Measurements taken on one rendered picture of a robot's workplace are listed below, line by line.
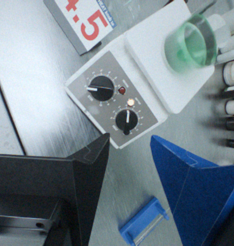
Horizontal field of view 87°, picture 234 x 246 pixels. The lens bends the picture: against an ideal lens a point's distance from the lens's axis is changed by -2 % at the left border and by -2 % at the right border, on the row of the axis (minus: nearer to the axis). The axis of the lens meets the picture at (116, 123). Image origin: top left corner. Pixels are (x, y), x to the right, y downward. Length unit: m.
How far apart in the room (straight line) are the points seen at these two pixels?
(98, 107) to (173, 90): 0.10
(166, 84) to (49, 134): 0.18
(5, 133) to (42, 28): 0.16
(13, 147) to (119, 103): 0.16
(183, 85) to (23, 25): 0.24
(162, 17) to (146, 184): 0.28
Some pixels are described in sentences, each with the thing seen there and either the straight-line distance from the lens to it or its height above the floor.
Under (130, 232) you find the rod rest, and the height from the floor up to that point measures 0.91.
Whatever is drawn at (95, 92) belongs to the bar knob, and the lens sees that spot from 0.16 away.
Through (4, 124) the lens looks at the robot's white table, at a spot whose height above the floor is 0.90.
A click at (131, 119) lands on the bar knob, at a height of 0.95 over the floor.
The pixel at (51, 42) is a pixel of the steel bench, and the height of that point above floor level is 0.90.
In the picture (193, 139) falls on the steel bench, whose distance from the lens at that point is 0.37.
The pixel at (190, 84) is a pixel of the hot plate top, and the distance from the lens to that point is 0.21.
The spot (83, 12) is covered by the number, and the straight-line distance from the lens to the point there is 0.25.
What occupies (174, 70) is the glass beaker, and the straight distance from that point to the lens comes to 0.18.
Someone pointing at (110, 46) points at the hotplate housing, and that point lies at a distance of 0.18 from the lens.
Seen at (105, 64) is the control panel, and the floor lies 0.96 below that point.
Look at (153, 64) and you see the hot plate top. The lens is 0.17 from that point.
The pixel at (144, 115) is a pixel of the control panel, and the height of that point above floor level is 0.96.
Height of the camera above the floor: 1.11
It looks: 67 degrees down
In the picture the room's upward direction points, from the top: 95 degrees clockwise
